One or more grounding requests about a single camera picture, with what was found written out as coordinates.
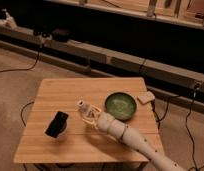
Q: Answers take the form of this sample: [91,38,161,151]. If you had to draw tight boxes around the white object on left ledge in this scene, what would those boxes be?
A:
[0,9,17,29]

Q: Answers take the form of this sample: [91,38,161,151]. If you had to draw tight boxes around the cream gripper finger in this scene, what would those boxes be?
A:
[90,105,102,114]
[82,117,97,128]

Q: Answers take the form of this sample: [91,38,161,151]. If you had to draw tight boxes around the black cable on left floor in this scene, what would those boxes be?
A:
[0,49,41,75]

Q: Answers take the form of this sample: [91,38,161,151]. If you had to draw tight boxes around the wooden table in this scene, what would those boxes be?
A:
[13,77,166,165]

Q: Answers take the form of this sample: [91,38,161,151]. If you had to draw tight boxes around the clear plastic bottle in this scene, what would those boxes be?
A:
[77,100,94,118]

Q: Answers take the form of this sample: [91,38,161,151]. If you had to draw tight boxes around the tan sponge block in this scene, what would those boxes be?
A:
[137,91,155,104]

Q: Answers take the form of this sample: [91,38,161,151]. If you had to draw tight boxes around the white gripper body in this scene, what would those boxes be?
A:
[96,112,128,138]

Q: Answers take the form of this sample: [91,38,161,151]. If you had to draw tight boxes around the black device on ledge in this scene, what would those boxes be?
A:
[52,29,71,42]

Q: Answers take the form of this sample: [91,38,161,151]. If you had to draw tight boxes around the black cables on right floor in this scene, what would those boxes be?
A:
[150,87,204,171]

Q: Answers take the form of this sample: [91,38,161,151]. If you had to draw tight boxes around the green bowl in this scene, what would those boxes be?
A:
[105,92,137,121]

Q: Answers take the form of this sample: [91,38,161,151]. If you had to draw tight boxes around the black object on white cup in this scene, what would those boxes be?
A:
[45,111,69,138]

